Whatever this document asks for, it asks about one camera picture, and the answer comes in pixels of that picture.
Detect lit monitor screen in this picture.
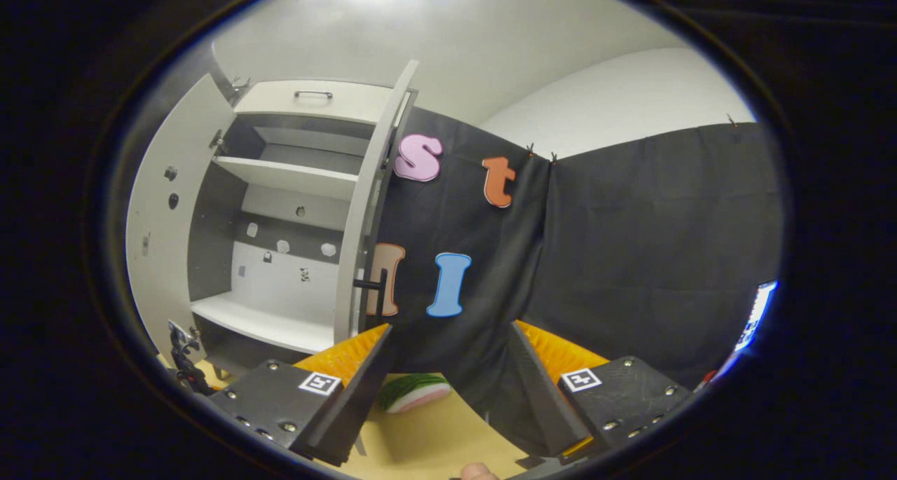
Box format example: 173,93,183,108
734,280,779,356

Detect white cabinet shelf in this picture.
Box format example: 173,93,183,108
213,156,360,202

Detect black door handle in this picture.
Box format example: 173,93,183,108
352,268,391,319

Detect grey white cabinet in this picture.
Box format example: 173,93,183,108
186,79,416,381

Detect black backdrop cloth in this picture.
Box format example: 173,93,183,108
522,121,784,391
361,105,561,460

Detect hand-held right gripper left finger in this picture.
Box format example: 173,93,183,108
207,323,395,468

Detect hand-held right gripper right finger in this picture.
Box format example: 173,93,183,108
509,320,696,461

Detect white cabinet door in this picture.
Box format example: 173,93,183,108
334,60,420,358
125,74,238,369

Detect watermelon slice toy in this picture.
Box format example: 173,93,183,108
378,373,453,416

